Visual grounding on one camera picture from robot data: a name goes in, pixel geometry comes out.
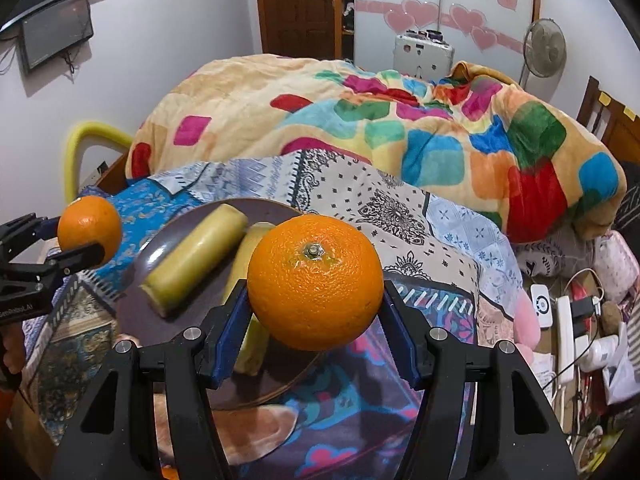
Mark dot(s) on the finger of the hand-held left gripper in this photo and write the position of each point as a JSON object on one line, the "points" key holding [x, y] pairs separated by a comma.
{"points": [[75, 257], [30, 226]]}

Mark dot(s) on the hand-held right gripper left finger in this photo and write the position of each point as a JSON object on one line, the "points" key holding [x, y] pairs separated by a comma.
{"points": [[231, 332]]}

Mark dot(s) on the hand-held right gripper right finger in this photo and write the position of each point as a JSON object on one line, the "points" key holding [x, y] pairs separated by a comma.
{"points": [[400, 340]]}

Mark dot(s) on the small orange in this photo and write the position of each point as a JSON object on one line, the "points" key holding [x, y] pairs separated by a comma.
{"points": [[90, 227]]}

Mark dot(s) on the dark round plate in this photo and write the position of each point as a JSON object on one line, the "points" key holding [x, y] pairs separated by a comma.
{"points": [[157, 250]]}

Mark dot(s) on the large orange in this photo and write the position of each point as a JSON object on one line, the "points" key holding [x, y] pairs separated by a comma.
{"points": [[315, 285]]}

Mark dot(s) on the person's left hand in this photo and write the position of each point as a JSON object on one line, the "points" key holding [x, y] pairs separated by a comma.
{"points": [[11, 355]]}

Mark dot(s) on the yellow-green banana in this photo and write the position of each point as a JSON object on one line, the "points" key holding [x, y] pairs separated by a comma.
{"points": [[195, 260], [246, 260]]}

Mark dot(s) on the yellow foam tube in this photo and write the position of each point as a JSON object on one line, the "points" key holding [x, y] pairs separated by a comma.
{"points": [[100, 132]]}

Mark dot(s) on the pink plush toy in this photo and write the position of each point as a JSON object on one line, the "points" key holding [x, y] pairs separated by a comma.
{"points": [[527, 325]]}

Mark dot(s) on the patterned bedsheet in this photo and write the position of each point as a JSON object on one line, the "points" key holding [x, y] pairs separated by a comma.
{"points": [[400, 210]]}

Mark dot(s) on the white round-marked charger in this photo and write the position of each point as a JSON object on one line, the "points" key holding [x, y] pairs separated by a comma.
{"points": [[541, 305]]}

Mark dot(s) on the white power strip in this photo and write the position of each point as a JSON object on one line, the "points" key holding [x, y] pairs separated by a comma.
{"points": [[565, 340]]}

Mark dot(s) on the white leaf-print pillow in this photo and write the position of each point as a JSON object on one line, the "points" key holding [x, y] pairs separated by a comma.
{"points": [[547, 260]]}

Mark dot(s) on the black power adapter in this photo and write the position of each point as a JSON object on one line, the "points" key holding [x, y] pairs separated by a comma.
{"points": [[586, 309]]}

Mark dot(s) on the white plastic bottle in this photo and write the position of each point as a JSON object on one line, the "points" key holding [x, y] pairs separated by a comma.
{"points": [[600, 352]]}

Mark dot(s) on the colourful checked blanket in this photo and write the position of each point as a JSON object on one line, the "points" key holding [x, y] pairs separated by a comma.
{"points": [[350, 125]]}

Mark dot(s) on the pink patterned pillow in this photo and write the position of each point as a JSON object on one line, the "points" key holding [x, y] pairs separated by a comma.
{"points": [[620, 265]]}

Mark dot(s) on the white machine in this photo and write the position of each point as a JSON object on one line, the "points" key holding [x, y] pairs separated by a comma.
{"points": [[425, 55]]}

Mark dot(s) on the wooden headboard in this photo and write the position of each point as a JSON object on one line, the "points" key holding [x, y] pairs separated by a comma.
{"points": [[620, 130]]}

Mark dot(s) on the standing fan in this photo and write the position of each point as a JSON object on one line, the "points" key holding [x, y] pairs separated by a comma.
{"points": [[545, 47]]}

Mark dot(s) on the wooden door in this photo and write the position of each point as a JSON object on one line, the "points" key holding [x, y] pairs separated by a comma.
{"points": [[295, 5]]}

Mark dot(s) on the wooden bed frame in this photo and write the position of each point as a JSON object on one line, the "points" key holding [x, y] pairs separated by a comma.
{"points": [[112, 177]]}

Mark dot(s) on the wall-mounted screen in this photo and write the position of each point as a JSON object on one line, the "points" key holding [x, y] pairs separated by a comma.
{"points": [[55, 30]]}

